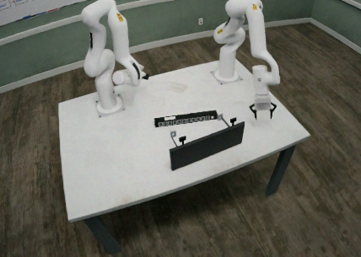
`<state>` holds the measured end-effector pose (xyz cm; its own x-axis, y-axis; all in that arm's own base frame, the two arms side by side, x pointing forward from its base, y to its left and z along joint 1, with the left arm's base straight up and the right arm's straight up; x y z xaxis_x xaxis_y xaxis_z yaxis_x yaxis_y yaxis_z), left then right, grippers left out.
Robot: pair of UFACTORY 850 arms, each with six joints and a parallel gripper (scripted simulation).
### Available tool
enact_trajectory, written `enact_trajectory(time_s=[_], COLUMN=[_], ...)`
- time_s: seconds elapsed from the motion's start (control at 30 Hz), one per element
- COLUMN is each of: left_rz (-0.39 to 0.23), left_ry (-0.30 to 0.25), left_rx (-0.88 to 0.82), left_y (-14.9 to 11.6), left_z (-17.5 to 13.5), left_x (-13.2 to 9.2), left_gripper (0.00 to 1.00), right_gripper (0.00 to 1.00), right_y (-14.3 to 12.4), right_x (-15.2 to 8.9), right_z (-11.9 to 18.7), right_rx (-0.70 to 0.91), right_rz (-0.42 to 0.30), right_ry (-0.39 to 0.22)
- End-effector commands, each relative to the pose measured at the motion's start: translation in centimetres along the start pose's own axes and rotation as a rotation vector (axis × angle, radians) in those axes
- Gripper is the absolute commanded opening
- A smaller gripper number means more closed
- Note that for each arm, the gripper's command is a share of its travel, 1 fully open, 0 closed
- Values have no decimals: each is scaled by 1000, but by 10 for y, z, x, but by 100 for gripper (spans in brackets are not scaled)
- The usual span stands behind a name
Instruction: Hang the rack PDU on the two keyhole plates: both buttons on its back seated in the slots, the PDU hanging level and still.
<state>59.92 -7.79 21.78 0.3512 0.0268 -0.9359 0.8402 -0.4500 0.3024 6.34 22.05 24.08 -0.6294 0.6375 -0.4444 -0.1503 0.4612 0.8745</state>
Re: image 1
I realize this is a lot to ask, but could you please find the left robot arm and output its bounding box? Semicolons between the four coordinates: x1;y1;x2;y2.
213;0;280;104

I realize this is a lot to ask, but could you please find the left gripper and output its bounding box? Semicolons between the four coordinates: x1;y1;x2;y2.
249;93;277;120

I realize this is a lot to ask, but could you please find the black rack pdu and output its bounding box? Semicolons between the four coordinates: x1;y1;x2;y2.
154;110;218;128

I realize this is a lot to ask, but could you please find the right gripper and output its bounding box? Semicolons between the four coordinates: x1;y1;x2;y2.
141;71;150;80

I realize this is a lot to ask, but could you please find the black rectangular block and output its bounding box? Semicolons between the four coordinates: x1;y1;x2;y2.
169;121;245;171

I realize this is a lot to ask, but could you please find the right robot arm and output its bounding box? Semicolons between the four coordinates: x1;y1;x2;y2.
81;0;144;115

